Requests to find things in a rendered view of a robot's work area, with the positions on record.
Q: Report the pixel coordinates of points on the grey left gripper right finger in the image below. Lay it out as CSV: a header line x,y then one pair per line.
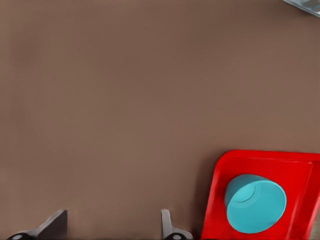
x,y
167,226

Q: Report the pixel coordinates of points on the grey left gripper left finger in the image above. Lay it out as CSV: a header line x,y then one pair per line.
x,y
53,225

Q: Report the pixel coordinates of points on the teal cup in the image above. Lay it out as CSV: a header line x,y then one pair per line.
x,y
255,205

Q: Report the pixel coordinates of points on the red plastic tray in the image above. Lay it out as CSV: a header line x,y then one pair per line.
x,y
297,175

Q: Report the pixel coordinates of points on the silver frame post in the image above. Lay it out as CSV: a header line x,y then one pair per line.
x,y
306,5

